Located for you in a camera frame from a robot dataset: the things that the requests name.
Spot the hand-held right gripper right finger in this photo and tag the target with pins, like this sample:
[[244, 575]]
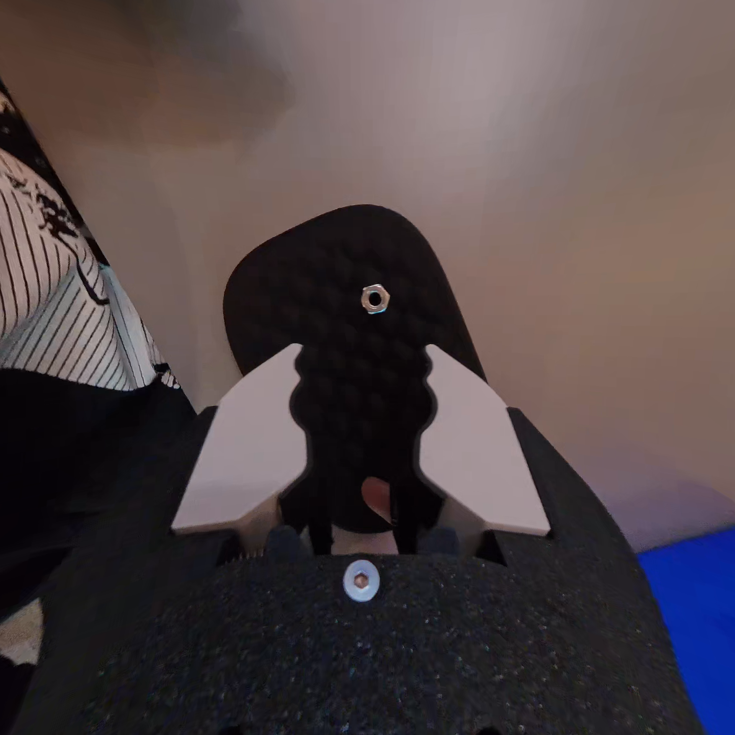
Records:
[[482, 453]]

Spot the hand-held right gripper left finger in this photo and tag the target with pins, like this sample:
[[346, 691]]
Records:
[[247, 448]]

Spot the steel hex nut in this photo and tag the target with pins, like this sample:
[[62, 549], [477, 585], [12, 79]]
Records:
[[365, 300]]

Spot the person's right hand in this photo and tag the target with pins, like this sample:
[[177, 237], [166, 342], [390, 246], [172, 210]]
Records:
[[379, 499]]

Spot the black wrist rest pad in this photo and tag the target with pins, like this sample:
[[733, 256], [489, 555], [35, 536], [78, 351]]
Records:
[[344, 258]]

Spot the person's printed black shirt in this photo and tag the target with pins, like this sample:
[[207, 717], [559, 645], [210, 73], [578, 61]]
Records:
[[57, 298]]

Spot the blue plastic bin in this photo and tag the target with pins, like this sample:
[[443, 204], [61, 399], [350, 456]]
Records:
[[700, 620]]

